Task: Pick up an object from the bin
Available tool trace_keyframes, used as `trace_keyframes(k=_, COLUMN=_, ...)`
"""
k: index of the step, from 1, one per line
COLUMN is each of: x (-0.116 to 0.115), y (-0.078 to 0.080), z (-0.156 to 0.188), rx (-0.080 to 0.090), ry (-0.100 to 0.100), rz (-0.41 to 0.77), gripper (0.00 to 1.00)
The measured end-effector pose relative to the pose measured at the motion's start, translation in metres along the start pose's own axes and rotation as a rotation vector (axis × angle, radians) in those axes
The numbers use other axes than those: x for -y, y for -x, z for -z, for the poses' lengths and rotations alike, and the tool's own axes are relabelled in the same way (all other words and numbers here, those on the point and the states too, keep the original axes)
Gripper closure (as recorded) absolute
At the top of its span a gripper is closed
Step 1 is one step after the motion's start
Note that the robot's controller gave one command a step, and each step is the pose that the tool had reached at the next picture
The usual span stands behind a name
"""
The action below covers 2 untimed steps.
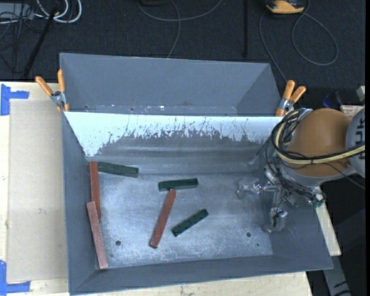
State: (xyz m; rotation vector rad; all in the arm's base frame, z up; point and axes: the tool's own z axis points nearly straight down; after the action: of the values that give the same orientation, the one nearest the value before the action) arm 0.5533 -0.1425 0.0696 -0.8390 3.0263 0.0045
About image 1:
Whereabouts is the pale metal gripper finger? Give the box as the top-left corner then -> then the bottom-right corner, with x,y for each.
236,178 -> 261,200
262,193 -> 289,234

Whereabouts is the red-brown flat block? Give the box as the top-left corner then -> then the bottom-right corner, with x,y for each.
89,161 -> 102,222
86,200 -> 109,271
149,188 -> 178,249

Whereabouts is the dark green flat block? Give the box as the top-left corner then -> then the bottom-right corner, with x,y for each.
157,178 -> 200,192
171,208 -> 210,238
96,161 -> 140,179

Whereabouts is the grey metal bin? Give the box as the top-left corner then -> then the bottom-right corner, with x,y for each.
59,52 -> 334,295

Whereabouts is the brown cardboard board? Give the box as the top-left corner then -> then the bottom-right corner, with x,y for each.
6,99 -> 70,285

